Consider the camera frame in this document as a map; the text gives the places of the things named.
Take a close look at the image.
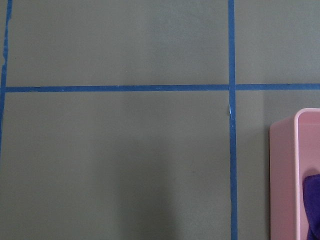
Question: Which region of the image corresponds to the purple microfiber cloth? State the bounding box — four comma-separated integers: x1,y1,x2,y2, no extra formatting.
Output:
302,174,320,240

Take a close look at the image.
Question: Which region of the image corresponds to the pink plastic bin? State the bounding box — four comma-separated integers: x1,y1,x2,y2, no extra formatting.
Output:
269,108,320,240

